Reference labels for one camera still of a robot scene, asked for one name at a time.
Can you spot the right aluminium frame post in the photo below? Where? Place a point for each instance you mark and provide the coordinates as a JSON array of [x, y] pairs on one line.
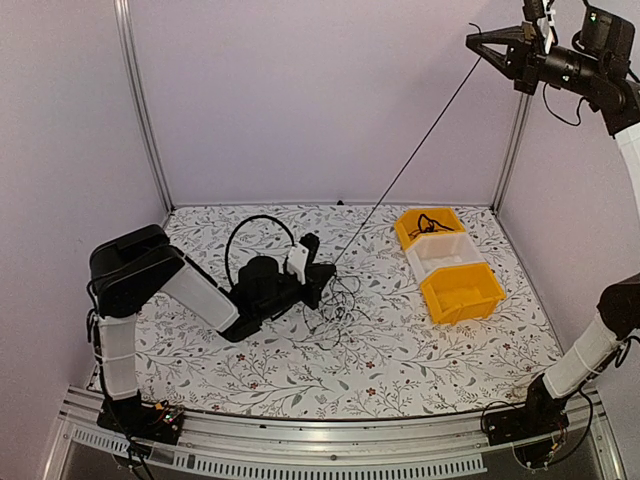
[[513, 146]]

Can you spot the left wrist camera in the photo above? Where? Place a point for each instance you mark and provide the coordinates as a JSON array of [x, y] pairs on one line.
[[301, 255]]

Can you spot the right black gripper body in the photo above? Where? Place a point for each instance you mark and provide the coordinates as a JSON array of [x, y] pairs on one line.
[[532, 68]]

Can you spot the left aluminium frame post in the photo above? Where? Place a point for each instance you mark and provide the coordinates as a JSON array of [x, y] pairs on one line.
[[133, 72]]

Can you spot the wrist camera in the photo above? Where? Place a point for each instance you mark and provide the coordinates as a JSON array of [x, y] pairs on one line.
[[301, 255], [541, 14]]

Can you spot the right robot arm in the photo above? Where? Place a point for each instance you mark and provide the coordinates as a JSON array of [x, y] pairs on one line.
[[597, 68]]

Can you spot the yellow bin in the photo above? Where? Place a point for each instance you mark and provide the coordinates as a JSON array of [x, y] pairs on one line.
[[459, 293], [417, 223]]

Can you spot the white translucent bin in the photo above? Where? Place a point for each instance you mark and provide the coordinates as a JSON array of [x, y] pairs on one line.
[[431, 252]]

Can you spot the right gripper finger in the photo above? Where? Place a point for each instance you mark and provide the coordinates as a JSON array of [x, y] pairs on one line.
[[503, 62], [511, 36]]

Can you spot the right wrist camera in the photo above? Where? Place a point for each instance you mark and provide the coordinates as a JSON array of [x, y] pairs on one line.
[[541, 14]]

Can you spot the floral table mat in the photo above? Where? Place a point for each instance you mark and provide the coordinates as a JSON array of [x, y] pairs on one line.
[[370, 351]]

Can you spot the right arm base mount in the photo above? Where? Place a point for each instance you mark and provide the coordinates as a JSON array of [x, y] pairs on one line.
[[540, 414]]

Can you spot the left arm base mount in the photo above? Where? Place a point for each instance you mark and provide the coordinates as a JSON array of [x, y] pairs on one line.
[[161, 422]]

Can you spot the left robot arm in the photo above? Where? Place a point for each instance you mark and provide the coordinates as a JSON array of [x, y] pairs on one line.
[[127, 272]]

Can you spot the far yellow bin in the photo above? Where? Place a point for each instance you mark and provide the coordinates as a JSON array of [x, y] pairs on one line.
[[417, 223]]

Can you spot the aluminium front rail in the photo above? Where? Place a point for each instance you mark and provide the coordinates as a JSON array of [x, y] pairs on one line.
[[221, 446]]

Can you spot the aluminium frame post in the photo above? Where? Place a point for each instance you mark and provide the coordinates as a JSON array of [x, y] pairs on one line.
[[513, 146], [133, 72]]

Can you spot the near yellow bin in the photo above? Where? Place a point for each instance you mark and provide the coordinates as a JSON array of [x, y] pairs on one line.
[[459, 293]]

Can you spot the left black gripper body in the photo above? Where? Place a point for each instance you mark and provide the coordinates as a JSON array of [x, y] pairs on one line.
[[270, 308]]

